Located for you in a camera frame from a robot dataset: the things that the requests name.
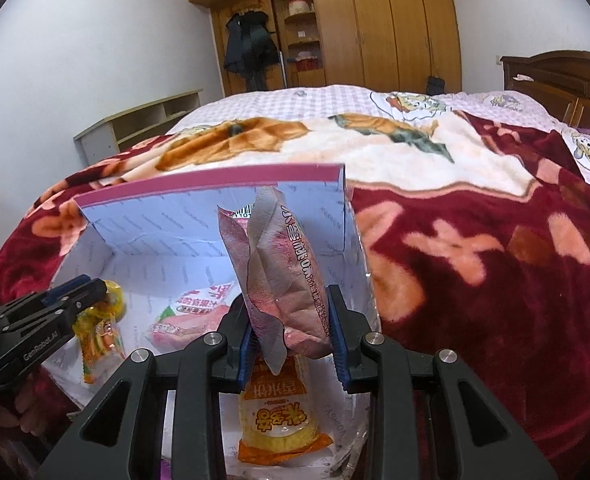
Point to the wooden headboard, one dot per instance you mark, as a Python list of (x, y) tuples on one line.
[(565, 80)]

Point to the wooden wardrobe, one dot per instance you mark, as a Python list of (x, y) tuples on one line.
[(375, 25)]

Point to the red box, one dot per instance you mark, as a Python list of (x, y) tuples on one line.
[(307, 62)]

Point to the purple checked bed sheet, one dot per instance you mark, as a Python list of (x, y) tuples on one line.
[(325, 100)]

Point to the white pot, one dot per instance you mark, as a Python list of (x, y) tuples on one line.
[(300, 7)]

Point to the clear packet orange snack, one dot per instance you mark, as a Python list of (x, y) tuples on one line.
[(100, 340)]

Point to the person's left hand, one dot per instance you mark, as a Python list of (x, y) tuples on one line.
[(12, 415)]

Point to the orange rice cracker packet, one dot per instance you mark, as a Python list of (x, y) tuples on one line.
[(280, 420)]

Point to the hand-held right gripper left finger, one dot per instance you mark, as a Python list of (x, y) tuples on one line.
[(246, 360)]

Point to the low open shelf unit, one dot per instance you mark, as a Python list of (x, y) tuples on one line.
[(135, 120)]

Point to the red floral blanket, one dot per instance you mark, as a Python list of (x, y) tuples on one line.
[(475, 260)]

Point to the black bag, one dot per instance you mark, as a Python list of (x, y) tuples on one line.
[(436, 86)]

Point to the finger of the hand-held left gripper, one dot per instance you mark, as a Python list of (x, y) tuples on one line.
[(82, 300), (70, 286)]

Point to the black hanging jacket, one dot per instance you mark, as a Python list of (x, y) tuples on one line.
[(237, 45)]

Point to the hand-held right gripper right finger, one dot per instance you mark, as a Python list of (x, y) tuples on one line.
[(339, 355)]

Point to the dark green hanging jacket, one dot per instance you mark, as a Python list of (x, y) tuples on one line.
[(262, 42)]

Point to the white pink snack packet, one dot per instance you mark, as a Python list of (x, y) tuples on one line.
[(195, 315)]

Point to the pink cardboard box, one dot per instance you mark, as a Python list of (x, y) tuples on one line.
[(175, 230)]

